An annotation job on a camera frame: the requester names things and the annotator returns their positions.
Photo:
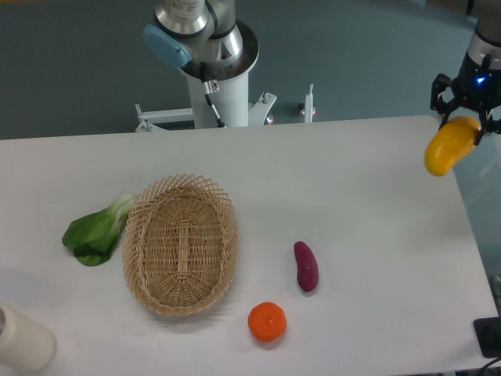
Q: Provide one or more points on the yellow mango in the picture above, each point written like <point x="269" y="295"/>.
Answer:
<point x="452" y="143"/>

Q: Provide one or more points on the green bok choy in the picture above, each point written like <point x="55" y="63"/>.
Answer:
<point x="93" y="237"/>

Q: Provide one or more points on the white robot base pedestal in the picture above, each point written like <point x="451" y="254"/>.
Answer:
<point x="206" y="42"/>

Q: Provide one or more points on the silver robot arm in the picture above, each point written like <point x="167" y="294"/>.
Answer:
<point x="486" y="35"/>

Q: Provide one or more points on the orange tangerine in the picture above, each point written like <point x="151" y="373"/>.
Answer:
<point x="267" y="322"/>

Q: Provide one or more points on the white metal base frame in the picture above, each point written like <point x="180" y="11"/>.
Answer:
<point x="226" y="111"/>

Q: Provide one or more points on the oval wicker basket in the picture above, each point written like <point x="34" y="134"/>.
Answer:
<point x="180" y="245"/>

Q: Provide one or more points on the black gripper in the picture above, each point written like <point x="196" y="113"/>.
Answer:
<point x="477" y="88"/>

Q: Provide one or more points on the cream cylindrical bottle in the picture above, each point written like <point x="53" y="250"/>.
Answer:
<point x="26" y="345"/>

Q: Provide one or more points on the black device at table edge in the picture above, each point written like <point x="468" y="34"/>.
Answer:
<point x="487" y="331"/>

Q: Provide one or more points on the purple sweet potato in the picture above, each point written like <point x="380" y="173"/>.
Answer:
<point x="307" y="267"/>

